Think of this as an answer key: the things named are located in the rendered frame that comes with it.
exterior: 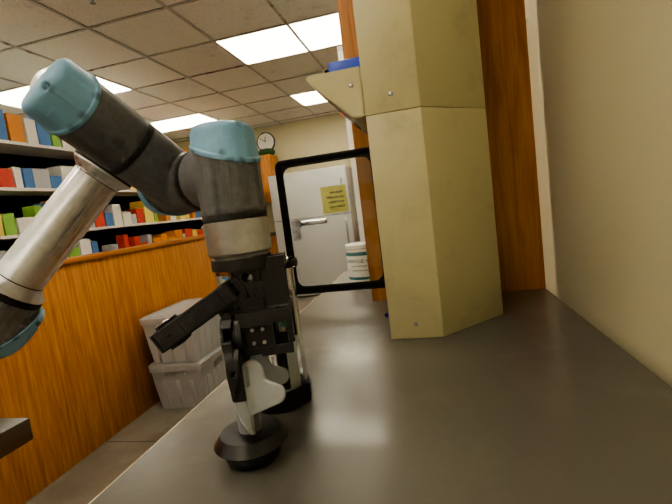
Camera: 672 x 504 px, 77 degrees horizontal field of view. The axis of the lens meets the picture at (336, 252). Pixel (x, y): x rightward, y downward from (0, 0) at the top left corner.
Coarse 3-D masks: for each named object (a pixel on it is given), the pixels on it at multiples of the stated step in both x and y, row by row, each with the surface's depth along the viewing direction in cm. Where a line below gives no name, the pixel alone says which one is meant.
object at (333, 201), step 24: (288, 168) 122; (312, 168) 120; (336, 168) 119; (360, 168) 117; (288, 192) 123; (312, 192) 121; (336, 192) 120; (360, 192) 118; (312, 216) 122; (336, 216) 121; (360, 216) 119; (312, 240) 123; (336, 240) 122; (360, 240) 120; (312, 264) 124; (336, 264) 123; (360, 264) 121
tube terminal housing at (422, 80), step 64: (384, 0) 82; (448, 0) 86; (384, 64) 83; (448, 64) 87; (384, 128) 85; (448, 128) 87; (384, 192) 86; (448, 192) 87; (384, 256) 88; (448, 256) 88; (448, 320) 88
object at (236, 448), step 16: (256, 416) 51; (272, 416) 55; (224, 432) 52; (240, 432) 51; (256, 432) 51; (272, 432) 51; (288, 432) 53; (224, 448) 49; (240, 448) 48; (256, 448) 49; (272, 448) 49; (240, 464) 49; (256, 464) 49
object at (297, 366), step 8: (288, 256) 68; (288, 272) 63; (288, 280) 63; (296, 296) 66; (296, 304) 65; (296, 312) 65; (296, 320) 64; (296, 336) 64; (296, 344) 64; (296, 352) 64; (304, 352) 67; (288, 360) 63; (296, 360) 64; (304, 360) 66; (296, 368) 64; (304, 368) 66; (296, 376) 64; (304, 376) 66; (296, 384) 64
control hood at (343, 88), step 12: (336, 72) 85; (348, 72) 85; (360, 72) 85; (312, 84) 87; (324, 84) 86; (336, 84) 86; (348, 84) 85; (360, 84) 85; (324, 96) 89; (336, 96) 86; (348, 96) 85; (360, 96) 85; (348, 108) 86; (360, 108) 85; (360, 120) 89
